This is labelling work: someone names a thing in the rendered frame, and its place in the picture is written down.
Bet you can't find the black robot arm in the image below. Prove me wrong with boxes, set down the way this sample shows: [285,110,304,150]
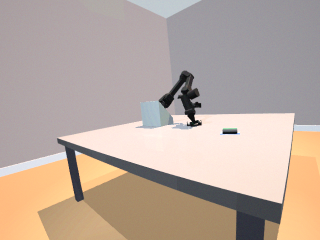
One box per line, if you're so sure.
[158,70,201,109]

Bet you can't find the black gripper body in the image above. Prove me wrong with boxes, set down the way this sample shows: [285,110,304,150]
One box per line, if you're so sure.
[183,101,196,115]

